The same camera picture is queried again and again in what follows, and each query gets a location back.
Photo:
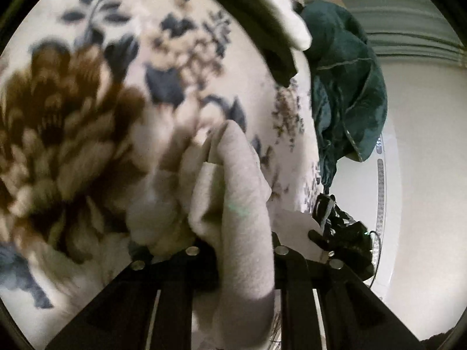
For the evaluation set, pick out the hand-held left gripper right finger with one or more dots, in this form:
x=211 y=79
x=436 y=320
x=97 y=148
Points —
x=292 y=280

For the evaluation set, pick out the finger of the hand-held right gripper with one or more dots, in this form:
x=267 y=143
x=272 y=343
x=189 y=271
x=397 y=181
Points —
x=319 y=238

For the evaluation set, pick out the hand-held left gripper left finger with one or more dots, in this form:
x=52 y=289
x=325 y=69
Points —
x=178 y=280

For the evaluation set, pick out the beige long-sleeve shirt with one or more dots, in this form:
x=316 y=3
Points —
x=240 y=226

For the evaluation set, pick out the dark striped garment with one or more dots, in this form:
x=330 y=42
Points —
x=328 y=209

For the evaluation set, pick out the white headboard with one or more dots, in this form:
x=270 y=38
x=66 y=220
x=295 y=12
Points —
x=419 y=189

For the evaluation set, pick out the dark green plush blanket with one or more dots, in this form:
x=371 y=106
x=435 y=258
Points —
x=346 y=87

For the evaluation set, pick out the floral patterned blanket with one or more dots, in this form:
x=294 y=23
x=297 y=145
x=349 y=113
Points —
x=73 y=116

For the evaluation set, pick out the black and white garment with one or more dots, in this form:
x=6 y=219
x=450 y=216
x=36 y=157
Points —
x=255 y=25

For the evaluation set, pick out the white folded cloth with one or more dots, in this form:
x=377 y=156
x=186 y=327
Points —
x=281 y=14

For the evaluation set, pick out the wide green curtain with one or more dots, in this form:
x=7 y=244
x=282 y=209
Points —
x=383 y=14

